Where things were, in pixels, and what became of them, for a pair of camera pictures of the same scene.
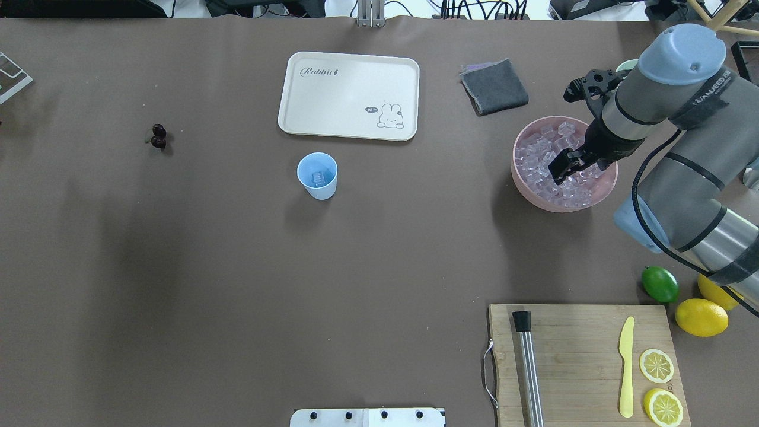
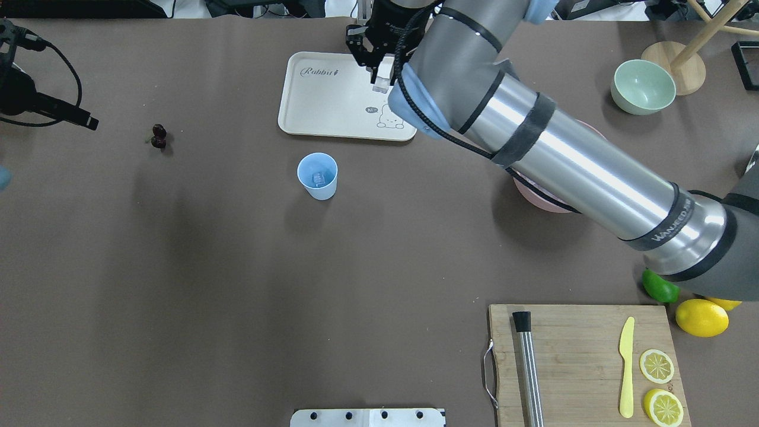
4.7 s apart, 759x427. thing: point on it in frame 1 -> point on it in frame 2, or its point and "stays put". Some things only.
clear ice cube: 318,178 stays put
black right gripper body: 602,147 -> 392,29
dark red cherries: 159,133 stays put
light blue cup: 318,172 stays put
